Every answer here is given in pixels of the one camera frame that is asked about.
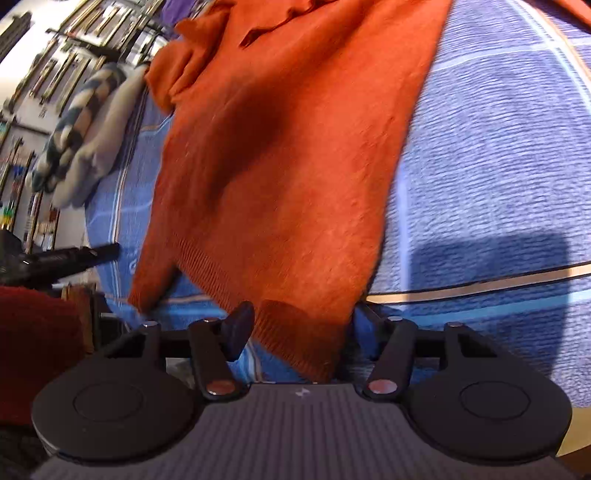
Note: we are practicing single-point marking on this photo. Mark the wall display rack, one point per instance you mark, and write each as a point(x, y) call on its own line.
point(52, 71)

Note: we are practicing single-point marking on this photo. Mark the orange knit sweater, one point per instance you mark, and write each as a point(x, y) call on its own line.
point(288, 122)

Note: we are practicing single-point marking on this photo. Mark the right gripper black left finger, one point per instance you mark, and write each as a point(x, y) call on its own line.
point(210, 345)

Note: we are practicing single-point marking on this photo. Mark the folded grey checked blanket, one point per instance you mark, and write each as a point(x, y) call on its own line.
point(83, 147)

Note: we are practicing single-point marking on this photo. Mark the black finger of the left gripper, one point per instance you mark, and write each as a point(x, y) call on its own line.
point(44, 268)

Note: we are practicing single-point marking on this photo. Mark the purple folded garment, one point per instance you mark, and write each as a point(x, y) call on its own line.
point(174, 11)

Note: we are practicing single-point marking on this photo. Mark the blue checked bed sheet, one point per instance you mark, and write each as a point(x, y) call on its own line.
point(488, 220)

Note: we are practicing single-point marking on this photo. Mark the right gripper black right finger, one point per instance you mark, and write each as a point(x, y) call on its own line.
point(466, 369)

